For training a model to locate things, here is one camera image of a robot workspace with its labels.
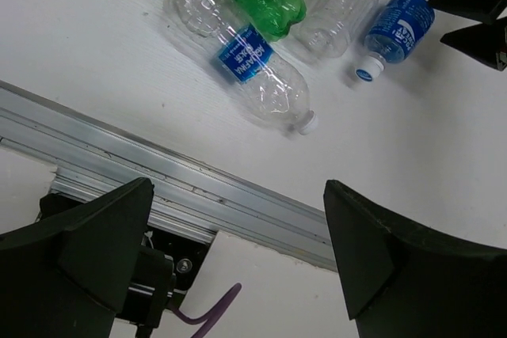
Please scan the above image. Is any clear unlabelled plastic bottle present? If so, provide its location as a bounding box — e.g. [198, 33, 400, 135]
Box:
[294, 0, 379, 59]

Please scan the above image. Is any aluminium front frame rail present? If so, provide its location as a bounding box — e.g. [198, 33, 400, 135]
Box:
[1, 83, 336, 270]

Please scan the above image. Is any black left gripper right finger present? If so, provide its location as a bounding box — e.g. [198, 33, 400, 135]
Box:
[324, 180, 506, 337]

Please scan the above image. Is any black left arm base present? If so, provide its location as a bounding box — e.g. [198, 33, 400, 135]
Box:
[37, 193, 217, 331]

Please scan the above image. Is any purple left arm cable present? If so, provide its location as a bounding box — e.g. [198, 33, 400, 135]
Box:
[173, 282, 242, 338]

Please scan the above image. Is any blue label Pocari bottle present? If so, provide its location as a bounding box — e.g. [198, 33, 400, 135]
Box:
[355, 0, 435, 82]

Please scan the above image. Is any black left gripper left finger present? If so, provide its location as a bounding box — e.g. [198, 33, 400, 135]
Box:
[1, 177, 154, 337]

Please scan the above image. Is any clear Aquafina bottle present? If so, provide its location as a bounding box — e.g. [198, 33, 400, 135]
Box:
[163, 0, 318, 135]

